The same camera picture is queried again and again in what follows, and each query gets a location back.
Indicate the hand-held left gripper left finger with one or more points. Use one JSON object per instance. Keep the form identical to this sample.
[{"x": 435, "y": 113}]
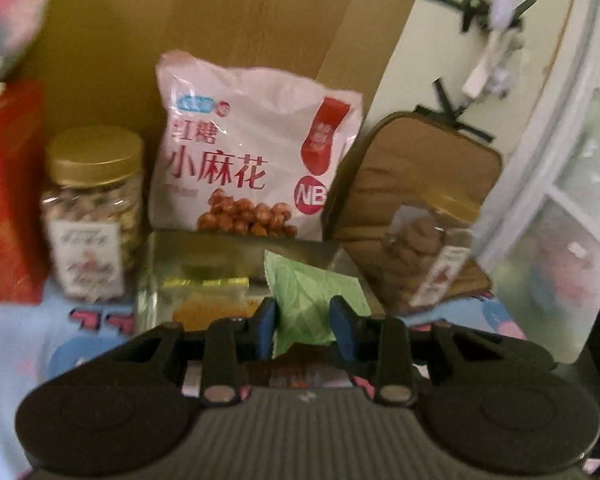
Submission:
[{"x": 266, "y": 327}]

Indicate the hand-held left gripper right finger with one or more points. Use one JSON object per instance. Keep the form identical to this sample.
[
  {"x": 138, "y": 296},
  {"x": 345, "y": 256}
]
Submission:
[{"x": 341, "y": 330}]

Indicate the wood pattern board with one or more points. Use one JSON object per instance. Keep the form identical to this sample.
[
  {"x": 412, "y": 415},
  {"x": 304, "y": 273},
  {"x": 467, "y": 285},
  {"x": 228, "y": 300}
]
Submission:
[{"x": 130, "y": 35}]

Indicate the blue cartoon pig bedsheet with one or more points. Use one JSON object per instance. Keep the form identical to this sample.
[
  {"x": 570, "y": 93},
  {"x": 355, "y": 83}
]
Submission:
[{"x": 10, "y": 350}]

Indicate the white window frame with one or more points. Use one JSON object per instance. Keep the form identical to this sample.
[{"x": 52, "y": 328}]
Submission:
[{"x": 545, "y": 135}]

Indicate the dark printed box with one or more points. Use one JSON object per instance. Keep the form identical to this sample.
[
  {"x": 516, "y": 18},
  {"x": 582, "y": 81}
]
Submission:
[{"x": 200, "y": 260}]

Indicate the nut jar with gold lid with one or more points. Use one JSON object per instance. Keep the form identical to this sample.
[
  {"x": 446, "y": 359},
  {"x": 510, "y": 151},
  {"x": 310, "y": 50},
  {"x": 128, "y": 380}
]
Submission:
[{"x": 92, "y": 200}]

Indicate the cookie jar with gold lid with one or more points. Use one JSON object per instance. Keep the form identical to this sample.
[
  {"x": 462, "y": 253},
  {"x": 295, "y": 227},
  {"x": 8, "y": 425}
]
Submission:
[{"x": 425, "y": 250}]

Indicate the green snack packet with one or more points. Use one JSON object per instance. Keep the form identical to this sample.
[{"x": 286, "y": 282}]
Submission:
[{"x": 305, "y": 300}]

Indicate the red gift bag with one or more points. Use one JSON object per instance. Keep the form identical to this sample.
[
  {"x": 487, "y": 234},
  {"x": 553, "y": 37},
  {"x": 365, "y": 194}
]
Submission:
[{"x": 10, "y": 200}]

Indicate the white power strip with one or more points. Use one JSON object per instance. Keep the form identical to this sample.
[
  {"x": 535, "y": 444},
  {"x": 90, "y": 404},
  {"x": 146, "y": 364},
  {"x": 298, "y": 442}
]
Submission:
[{"x": 490, "y": 65}]

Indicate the brown cushion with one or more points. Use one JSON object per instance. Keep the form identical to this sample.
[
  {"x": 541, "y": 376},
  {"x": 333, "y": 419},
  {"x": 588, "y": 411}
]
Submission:
[{"x": 410, "y": 160}]

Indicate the white and pink snack bag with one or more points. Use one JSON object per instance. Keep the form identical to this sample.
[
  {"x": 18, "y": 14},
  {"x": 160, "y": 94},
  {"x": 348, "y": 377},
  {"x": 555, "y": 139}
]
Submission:
[{"x": 240, "y": 125}]

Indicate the pink plush toy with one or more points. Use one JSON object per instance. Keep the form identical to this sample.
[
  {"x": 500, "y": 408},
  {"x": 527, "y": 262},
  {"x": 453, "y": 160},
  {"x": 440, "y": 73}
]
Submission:
[{"x": 10, "y": 15}]

